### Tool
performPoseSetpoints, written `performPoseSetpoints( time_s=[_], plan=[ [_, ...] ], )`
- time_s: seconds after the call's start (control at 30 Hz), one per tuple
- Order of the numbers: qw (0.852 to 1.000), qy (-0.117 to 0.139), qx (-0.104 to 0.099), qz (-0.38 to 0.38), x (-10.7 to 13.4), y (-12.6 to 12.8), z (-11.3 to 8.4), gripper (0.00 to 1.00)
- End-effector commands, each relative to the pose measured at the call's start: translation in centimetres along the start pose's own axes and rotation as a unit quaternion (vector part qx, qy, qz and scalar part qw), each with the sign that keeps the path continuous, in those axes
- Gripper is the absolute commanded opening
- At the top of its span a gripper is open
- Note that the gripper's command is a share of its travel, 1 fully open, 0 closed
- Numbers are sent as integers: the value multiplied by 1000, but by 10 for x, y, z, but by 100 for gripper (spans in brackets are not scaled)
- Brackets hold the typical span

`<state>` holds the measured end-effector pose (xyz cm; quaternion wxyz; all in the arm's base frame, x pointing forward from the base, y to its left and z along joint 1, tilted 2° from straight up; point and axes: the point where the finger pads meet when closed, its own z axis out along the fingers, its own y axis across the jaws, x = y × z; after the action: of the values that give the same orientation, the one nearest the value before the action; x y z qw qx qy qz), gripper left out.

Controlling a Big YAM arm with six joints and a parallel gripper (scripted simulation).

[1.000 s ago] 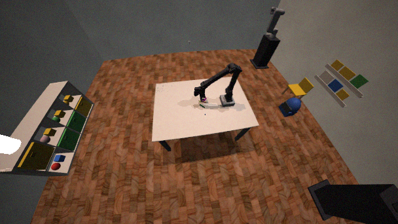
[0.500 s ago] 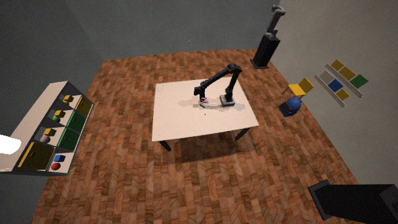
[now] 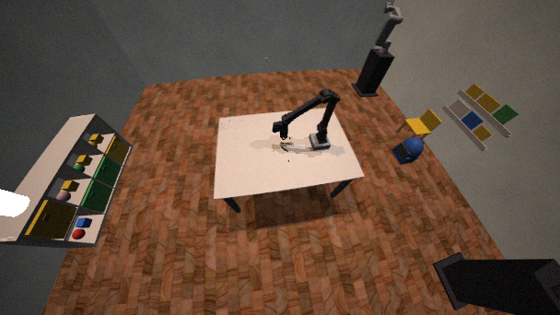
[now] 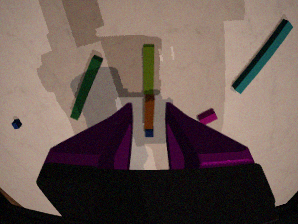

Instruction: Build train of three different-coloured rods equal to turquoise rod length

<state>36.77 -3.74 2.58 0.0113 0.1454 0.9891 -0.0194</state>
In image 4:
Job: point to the orange rod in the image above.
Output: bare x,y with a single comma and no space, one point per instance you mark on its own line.
149,111

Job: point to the turquoise rod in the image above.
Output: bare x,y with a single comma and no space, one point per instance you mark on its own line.
263,56

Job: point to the lime green rod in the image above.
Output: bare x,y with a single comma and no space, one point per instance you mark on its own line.
148,68

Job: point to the small magenta block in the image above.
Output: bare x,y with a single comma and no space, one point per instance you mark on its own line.
207,116

